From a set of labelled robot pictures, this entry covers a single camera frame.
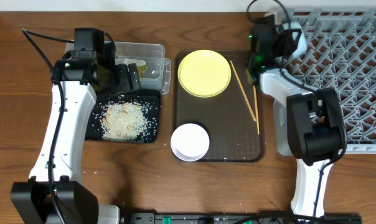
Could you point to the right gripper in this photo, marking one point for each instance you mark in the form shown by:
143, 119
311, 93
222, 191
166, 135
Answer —
254, 73

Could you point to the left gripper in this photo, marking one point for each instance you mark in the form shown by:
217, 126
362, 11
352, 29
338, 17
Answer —
126, 78

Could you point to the light blue bowl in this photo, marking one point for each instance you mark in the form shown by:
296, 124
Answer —
297, 33

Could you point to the green snack wrapper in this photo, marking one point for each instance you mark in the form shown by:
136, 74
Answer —
142, 67

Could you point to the rice and food scraps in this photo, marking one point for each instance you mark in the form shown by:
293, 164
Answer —
124, 119

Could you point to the white round bowl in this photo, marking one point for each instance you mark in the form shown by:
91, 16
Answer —
190, 142

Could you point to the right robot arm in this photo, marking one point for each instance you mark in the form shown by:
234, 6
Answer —
313, 131

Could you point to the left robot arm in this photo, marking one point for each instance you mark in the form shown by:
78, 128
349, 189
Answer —
54, 192

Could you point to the black waste tray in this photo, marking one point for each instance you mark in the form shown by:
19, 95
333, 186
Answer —
129, 124

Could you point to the clear plastic waste bin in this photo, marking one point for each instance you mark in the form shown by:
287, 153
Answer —
158, 74

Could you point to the grey plastic dishwasher rack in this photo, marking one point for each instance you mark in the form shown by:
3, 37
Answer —
341, 54

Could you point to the right wooden chopstick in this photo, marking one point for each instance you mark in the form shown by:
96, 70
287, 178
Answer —
256, 110

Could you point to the wooden chopstick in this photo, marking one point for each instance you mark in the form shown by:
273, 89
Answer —
243, 92
256, 110

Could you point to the left wooden chopstick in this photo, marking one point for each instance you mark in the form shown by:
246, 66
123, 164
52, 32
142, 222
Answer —
243, 92

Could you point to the yellow round plate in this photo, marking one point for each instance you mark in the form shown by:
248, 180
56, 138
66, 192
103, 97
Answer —
204, 73

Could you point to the dark brown serving tray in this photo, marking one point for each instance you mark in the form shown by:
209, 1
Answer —
226, 118

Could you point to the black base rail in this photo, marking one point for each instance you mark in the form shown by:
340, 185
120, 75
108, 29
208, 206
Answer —
262, 218

